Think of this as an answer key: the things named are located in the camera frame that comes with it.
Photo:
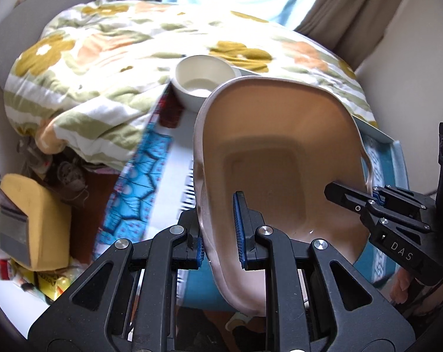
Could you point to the grey headboard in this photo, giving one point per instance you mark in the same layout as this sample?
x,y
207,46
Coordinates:
x,y
16,29

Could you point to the pink square bowl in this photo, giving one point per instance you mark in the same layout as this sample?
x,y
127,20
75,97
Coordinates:
x,y
280,135

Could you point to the dark tangled cloth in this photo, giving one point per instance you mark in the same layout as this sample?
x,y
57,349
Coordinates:
x,y
72,179

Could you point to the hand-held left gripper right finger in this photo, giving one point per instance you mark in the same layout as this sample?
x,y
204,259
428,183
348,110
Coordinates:
x,y
239,227

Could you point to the person's right hand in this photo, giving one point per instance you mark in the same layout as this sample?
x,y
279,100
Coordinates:
x,y
403,286

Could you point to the floral striped blanket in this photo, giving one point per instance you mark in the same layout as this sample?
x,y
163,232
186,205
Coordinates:
x,y
115,62

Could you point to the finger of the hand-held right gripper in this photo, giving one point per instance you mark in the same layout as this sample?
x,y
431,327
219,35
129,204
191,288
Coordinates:
x,y
405,201
348,200

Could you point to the yellow snack packet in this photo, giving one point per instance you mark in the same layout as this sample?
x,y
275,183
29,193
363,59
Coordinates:
x,y
56,282

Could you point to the yellow cushion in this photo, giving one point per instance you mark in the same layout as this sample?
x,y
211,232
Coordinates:
x,y
49,220

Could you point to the blue patterned tablecloth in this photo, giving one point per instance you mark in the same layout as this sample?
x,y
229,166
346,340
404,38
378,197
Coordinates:
x,y
140,190

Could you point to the white round bowl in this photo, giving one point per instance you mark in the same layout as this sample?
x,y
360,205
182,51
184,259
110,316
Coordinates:
x,y
203,73

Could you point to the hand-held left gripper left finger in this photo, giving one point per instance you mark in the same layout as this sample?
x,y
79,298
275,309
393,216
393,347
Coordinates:
x,y
197,253

